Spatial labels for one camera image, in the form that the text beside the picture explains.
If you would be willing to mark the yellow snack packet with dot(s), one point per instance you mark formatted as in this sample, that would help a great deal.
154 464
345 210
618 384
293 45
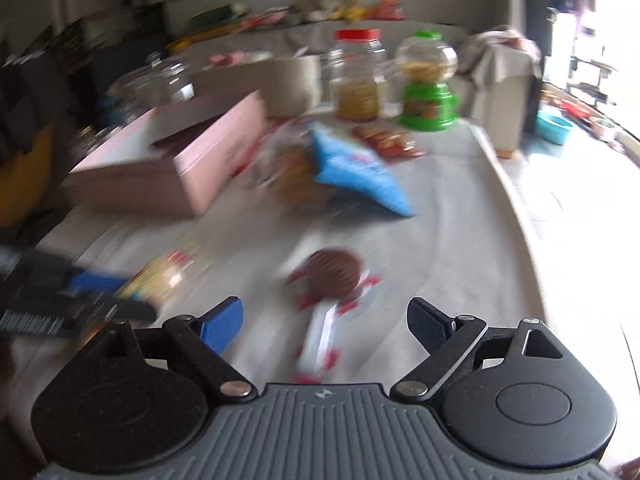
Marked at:
155 275

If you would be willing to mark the beige box lid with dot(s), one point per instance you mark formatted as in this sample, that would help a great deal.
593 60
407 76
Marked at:
290 85

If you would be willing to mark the clear glass jar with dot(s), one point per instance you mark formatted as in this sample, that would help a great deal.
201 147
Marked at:
160 87

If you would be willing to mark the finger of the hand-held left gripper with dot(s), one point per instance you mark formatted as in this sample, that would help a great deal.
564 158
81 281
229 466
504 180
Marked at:
120 309
95 281

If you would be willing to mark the round chocolate cookie packet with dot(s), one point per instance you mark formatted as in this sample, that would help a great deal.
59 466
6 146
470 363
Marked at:
332 272

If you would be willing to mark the green candy dispenser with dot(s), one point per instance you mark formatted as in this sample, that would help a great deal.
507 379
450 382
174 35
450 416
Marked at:
427 105

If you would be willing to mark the red-lid plastic jar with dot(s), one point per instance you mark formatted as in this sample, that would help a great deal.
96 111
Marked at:
357 90

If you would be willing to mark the yellow plush toy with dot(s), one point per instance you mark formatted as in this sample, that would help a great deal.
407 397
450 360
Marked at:
352 12

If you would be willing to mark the orange packet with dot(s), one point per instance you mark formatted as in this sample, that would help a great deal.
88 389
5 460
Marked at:
387 10

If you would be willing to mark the metal rack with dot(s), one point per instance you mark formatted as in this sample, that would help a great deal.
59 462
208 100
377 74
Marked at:
585 60

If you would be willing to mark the yellow cushion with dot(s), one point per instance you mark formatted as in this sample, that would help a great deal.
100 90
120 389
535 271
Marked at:
25 180

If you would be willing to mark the red plastic basin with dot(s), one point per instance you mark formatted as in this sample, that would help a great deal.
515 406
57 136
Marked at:
575 108

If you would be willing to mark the blue snack bag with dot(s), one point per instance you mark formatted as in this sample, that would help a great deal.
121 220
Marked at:
360 170

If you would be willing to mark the green flat item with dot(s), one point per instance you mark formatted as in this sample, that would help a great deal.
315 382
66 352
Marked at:
217 16

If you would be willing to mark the crumpled blanket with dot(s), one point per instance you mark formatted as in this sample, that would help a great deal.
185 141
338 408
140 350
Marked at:
500 45

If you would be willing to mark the grey covered sofa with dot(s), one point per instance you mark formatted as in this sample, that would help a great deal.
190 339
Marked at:
495 105

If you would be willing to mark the transparent snack packet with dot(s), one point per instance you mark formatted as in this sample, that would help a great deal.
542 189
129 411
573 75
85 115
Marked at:
290 170

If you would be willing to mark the long red snack packet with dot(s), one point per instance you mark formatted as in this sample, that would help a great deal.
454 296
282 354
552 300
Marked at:
317 340

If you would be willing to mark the small red snack packet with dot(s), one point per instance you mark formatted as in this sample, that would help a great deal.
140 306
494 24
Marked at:
385 141

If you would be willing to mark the large pink cardboard box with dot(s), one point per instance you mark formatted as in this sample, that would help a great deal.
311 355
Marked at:
210 175

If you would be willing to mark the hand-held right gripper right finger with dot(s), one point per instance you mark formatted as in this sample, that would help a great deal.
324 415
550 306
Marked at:
429 325

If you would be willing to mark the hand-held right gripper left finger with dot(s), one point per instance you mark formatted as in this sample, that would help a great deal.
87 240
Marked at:
222 325

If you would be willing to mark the grey tablecloth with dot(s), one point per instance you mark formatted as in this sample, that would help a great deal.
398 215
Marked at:
450 240

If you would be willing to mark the teal plastic basin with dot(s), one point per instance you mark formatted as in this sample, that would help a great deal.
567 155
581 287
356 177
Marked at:
555 130

